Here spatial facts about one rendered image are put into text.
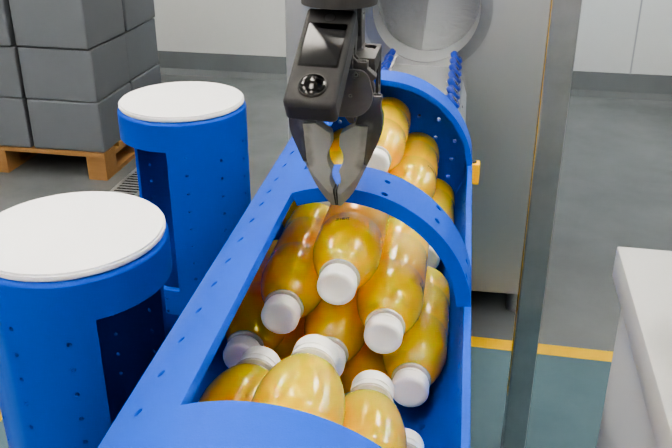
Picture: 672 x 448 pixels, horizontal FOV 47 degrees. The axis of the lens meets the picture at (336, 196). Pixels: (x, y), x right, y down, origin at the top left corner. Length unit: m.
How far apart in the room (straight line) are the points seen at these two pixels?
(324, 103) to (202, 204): 1.10
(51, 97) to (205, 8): 2.04
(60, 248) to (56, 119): 2.99
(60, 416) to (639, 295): 0.81
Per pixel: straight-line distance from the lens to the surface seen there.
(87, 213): 1.26
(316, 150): 0.76
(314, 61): 0.68
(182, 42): 5.98
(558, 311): 2.99
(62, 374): 1.18
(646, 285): 0.85
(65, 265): 1.12
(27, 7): 4.03
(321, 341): 0.65
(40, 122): 4.19
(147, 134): 1.69
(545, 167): 1.87
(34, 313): 1.13
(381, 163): 1.05
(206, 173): 1.71
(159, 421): 0.52
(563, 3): 1.77
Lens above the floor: 1.55
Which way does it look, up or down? 24 degrees down
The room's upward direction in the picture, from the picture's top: straight up
